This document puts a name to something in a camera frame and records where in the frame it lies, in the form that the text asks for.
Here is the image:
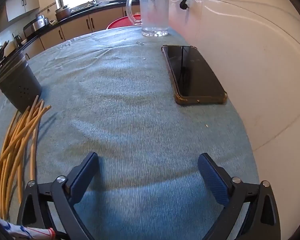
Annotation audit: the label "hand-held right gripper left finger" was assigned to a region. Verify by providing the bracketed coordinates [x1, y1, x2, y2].
[16, 151, 99, 240]

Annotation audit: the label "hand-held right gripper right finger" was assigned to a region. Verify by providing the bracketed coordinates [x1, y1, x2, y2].
[197, 152, 281, 240]

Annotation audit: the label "set of wooden chopsticks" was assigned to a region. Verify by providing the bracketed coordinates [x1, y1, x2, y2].
[0, 95, 52, 220]

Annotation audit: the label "dark grey utensil holder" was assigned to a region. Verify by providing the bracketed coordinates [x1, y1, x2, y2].
[0, 50, 42, 113]

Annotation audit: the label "white printed plastic bag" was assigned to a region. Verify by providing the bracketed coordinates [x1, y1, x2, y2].
[0, 214, 56, 240]

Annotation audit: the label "teal table cloth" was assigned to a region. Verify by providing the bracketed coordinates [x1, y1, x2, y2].
[0, 26, 260, 240]

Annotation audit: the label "beige lower kitchen cabinets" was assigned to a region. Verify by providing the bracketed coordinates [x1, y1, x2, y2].
[25, 6, 140, 59]

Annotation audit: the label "black kitchen countertop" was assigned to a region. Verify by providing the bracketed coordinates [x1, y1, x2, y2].
[0, 1, 127, 90]

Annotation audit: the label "red plastic stool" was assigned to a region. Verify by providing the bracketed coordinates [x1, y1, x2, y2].
[106, 16, 143, 30]

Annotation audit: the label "silver rice cooker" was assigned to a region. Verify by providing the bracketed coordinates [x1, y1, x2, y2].
[23, 15, 50, 37]

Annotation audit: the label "brown cooking pot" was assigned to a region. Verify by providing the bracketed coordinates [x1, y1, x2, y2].
[55, 5, 72, 22]

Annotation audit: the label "steel kitchen sink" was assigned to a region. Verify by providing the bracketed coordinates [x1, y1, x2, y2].
[70, 1, 120, 12]

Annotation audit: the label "clear glass mug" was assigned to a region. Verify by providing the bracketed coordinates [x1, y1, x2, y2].
[126, 0, 170, 37]

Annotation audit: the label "white upper kitchen cabinets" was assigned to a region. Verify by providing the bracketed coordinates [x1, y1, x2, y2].
[5, 0, 41, 22]

